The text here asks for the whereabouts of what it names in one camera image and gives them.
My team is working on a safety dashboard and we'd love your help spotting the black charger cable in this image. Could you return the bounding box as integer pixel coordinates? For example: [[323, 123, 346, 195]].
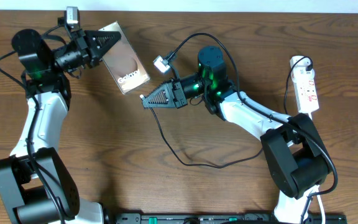
[[139, 55, 314, 169]]

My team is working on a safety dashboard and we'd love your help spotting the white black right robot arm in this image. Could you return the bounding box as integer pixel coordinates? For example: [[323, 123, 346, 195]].
[[141, 46, 337, 223]]

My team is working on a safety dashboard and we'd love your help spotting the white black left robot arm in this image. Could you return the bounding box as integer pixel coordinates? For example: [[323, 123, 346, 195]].
[[0, 28, 121, 223]]

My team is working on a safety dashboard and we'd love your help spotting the white power strip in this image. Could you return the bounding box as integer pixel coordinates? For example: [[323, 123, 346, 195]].
[[290, 55, 319, 116]]

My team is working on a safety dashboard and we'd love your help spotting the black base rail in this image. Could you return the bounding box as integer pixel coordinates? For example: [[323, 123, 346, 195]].
[[116, 212, 348, 224]]

